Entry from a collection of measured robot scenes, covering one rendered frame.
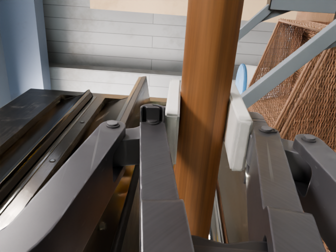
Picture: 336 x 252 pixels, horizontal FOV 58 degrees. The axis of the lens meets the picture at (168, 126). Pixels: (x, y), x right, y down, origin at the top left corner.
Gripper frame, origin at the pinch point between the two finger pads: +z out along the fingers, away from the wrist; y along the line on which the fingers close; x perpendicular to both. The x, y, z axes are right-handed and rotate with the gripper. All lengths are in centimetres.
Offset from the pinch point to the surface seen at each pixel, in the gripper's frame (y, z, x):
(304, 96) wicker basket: 42, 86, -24
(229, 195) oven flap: 17, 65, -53
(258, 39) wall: 87, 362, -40
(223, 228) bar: 4.3, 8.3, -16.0
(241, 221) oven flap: 19, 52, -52
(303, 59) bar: 19.3, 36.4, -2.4
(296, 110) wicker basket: 40, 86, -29
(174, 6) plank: -14, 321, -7
